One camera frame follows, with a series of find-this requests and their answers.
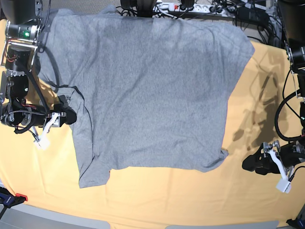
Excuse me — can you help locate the black robot base post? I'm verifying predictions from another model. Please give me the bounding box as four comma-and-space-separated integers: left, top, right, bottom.
135, 0, 156, 18

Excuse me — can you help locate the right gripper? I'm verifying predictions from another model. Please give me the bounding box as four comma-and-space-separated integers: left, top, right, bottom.
30, 95, 77, 141

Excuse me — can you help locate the white power strip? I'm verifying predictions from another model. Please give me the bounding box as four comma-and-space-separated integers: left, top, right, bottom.
153, 1, 237, 18

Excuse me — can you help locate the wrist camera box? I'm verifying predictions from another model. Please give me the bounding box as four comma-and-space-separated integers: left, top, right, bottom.
276, 179, 291, 193
34, 138, 50, 150

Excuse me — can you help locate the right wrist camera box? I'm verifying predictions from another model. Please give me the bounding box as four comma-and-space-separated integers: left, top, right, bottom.
34, 138, 50, 150

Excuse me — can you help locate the grey t-shirt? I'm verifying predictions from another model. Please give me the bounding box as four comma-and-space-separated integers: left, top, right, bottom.
36, 6, 254, 188

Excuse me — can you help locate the blue clamp with red tip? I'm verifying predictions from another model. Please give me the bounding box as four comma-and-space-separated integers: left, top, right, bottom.
0, 187, 28, 218

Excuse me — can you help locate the tangle of black cables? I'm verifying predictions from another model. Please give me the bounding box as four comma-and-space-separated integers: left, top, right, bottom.
232, 4, 286, 46

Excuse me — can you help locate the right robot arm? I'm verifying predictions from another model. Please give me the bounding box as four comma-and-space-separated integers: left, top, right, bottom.
0, 0, 77, 143

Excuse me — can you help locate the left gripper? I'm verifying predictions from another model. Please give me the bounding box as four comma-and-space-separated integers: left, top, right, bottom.
242, 140, 305, 181

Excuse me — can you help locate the black power adapter brick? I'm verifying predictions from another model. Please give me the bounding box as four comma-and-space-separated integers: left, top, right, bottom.
237, 7, 269, 26

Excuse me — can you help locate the blue clamp right corner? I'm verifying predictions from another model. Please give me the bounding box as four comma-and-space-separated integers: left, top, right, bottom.
286, 218, 305, 229

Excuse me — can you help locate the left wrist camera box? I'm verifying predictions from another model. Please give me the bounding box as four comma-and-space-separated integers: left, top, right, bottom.
276, 179, 291, 193

